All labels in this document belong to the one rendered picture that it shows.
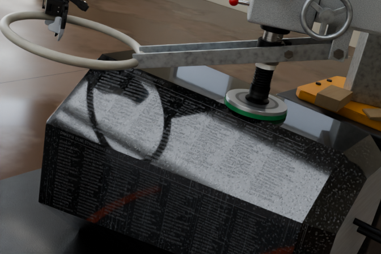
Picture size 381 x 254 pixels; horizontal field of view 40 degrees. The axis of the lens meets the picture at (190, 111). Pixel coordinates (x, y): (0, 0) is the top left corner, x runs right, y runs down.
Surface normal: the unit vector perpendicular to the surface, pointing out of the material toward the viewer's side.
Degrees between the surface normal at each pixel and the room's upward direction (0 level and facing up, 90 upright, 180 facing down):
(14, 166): 0
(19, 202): 0
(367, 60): 90
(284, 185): 45
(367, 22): 90
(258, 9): 90
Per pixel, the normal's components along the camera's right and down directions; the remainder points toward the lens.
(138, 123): -0.26, -0.51
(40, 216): 0.18, -0.92
